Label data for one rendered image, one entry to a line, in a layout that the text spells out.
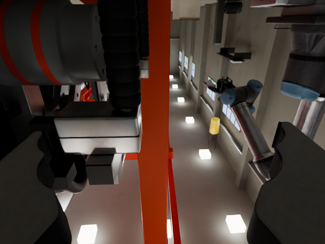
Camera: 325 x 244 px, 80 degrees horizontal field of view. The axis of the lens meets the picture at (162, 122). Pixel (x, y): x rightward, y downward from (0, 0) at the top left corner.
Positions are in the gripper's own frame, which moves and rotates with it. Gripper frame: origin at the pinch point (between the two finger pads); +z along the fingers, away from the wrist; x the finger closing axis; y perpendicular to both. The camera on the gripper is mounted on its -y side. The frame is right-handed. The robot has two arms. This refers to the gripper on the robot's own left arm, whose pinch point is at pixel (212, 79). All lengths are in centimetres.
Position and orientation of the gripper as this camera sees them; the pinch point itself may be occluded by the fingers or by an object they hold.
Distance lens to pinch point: 133.9
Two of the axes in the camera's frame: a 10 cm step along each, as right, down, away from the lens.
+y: -0.1, -6.6, -7.5
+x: -9.2, 3.0, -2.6
